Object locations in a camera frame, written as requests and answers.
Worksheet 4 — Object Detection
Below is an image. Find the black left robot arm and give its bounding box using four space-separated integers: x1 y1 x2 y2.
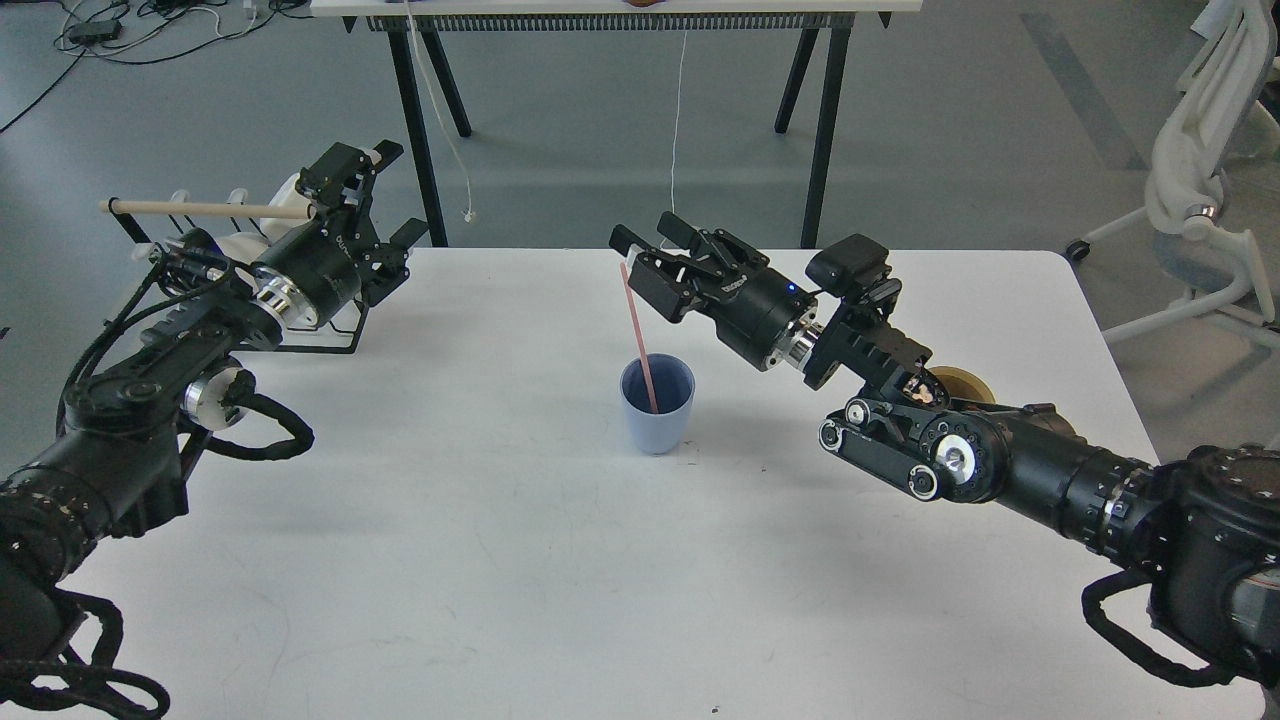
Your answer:
1 140 428 719

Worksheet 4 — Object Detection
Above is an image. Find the blue plastic cup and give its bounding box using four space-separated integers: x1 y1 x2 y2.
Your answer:
620 354 696 455

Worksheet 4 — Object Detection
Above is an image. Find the white jug on rack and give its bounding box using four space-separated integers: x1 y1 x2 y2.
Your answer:
259 172 310 243

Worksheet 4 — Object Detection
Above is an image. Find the background table with black legs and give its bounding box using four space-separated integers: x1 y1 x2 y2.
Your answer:
308 0 922 249

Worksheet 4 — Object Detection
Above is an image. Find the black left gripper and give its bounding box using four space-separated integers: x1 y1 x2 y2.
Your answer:
251 140 429 331

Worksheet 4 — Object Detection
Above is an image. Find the pink chopstick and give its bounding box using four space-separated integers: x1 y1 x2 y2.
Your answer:
620 261 660 415

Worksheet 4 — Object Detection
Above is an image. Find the black wire cup rack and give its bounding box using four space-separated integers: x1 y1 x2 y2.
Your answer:
99 190 370 355

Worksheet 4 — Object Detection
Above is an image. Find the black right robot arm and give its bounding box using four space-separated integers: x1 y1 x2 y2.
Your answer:
611 211 1279 691

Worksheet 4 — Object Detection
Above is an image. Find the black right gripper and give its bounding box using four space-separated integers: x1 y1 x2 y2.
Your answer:
609 211 818 372

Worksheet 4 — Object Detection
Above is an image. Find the floor cables and adapter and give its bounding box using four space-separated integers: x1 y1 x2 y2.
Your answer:
0 0 311 136

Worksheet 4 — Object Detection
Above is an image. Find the bamboo cylinder holder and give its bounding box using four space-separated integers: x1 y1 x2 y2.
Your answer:
929 366 996 404

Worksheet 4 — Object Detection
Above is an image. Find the white cup on rack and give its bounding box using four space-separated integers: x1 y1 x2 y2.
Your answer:
214 231 270 265

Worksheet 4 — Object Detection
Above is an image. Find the white hanging cable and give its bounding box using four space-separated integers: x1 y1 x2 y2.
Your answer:
660 29 691 250

